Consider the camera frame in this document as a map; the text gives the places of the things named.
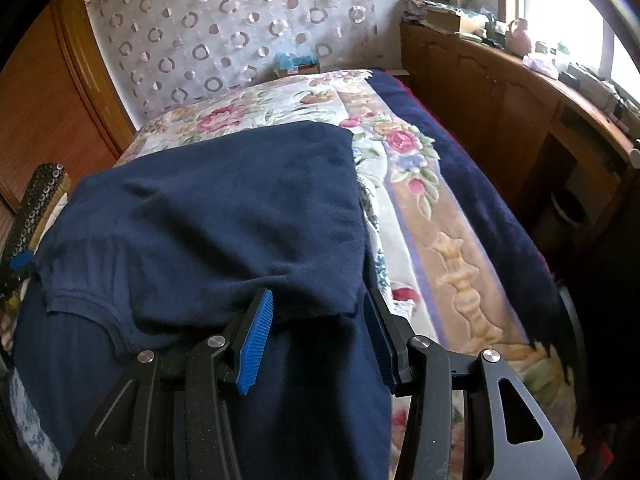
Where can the navy blue garment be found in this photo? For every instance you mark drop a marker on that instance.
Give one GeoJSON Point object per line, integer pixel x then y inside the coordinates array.
{"type": "Point", "coordinates": [160, 253]}

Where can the cardboard box on cabinet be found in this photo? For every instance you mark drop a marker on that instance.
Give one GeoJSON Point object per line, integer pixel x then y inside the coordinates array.
{"type": "Point", "coordinates": [453, 20]}

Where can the window with wooden frame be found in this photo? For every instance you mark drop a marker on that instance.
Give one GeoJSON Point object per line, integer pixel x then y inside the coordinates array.
{"type": "Point", "coordinates": [580, 28]}

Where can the sheer circle-patterned curtain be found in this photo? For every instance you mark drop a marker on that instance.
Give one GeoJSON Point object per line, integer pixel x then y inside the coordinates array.
{"type": "Point", "coordinates": [168, 53]}

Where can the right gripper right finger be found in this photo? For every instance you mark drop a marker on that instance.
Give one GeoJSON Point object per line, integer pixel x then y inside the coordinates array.
{"type": "Point", "coordinates": [415, 366]}

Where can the blue tissue box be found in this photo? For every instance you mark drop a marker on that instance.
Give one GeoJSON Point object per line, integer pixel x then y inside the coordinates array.
{"type": "Point", "coordinates": [287, 65]}

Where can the wooden wardrobe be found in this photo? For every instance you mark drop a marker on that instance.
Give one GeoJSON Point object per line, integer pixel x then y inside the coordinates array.
{"type": "Point", "coordinates": [58, 104]}

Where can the blue floral white sheet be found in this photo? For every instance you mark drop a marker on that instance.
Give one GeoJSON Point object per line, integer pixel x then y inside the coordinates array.
{"type": "Point", "coordinates": [39, 448]}

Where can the pink ceramic jug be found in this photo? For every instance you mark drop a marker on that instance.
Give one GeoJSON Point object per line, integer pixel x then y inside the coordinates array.
{"type": "Point", "coordinates": [517, 40]}

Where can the long wooden cabinet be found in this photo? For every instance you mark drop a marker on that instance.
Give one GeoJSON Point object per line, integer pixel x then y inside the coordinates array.
{"type": "Point", "coordinates": [526, 132]}

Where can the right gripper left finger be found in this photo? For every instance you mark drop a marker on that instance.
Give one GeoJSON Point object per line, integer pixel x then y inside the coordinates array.
{"type": "Point", "coordinates": [218, 371]}

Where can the floral pastel bed blanket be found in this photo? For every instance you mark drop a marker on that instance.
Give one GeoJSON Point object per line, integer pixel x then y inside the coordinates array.
{"type": "Point", "coordinates": [428, 260]}

